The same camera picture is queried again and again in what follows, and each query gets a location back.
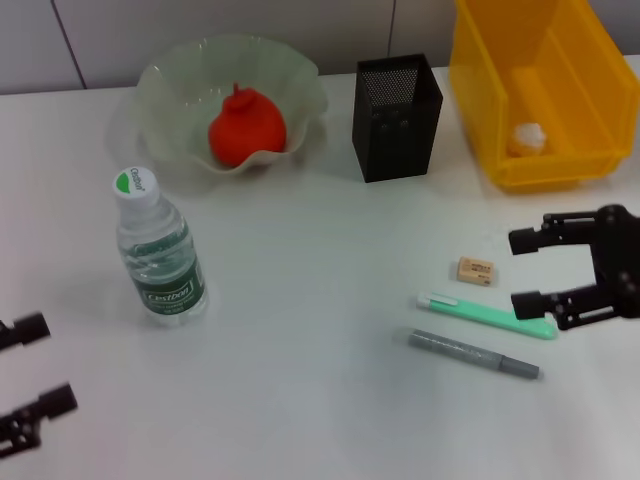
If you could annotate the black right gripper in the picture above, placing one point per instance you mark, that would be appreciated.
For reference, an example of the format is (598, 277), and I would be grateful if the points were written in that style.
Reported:
(620, 260)

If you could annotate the grey marker pen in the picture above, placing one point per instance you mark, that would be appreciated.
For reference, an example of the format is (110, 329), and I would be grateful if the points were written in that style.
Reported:
(460, 350)

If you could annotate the red-orange toy orange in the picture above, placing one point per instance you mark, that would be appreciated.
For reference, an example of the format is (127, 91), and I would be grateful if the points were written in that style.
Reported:
(250, 130)

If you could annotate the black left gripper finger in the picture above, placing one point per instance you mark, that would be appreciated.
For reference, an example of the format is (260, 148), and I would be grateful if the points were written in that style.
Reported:
(55, 402)
(30, 331)

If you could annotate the beige eraser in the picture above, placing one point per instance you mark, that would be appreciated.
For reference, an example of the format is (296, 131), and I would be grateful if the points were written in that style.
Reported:
(477, 271)

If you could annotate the black mesh pen holder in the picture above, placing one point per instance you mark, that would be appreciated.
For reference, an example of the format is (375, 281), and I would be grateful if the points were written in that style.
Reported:
(395, 140)

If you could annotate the mint green highlighter pen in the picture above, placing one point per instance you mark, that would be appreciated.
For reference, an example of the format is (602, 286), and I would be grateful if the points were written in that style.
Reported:
(480, 314)

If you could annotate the white paper ball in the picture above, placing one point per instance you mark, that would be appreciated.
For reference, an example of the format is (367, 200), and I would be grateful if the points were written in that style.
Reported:
(527, 139)

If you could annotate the clear green-label water bottle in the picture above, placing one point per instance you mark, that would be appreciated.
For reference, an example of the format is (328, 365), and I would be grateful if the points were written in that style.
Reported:
(165, 270)

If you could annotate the translucent green wavy fruit plate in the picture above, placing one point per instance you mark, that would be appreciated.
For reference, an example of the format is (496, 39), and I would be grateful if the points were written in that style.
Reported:
(280, 65)

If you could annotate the yellow plastic bin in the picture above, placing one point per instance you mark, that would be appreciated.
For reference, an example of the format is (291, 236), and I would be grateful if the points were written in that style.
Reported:
(530, 100)

